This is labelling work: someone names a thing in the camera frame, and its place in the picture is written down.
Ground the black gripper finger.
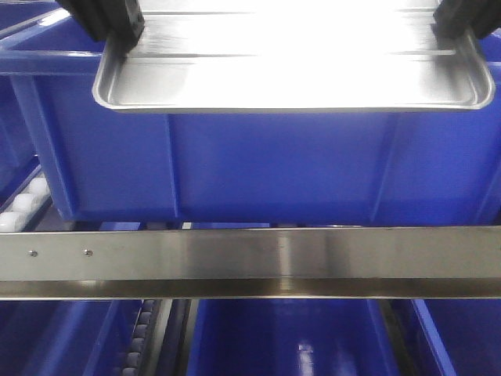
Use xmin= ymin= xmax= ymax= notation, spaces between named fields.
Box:
xmin=433 ymin=0 xmax=500 ymax=39
xmin=56 ymin=0 xmax=145 ymax=49

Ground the small silver metal tray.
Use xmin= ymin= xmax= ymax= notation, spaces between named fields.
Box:
xmin=92 ymin=1 xmax=496 ymax=114

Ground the blue plastic box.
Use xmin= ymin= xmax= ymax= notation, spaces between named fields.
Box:
xmin=1 ymin=19 xmax=500 ymax=226

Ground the left white roller track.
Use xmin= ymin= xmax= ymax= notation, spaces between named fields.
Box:
xmin=1 ymin=165 xmax=52 ymax=233

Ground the blue bin lower shelf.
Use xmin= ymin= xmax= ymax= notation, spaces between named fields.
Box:
xmin=186 ymin=298 xmax=399 ymax=375

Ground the steel front rack rail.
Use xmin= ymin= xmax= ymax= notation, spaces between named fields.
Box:
xmin=1 ymin=226 xmax=500 ymax=300

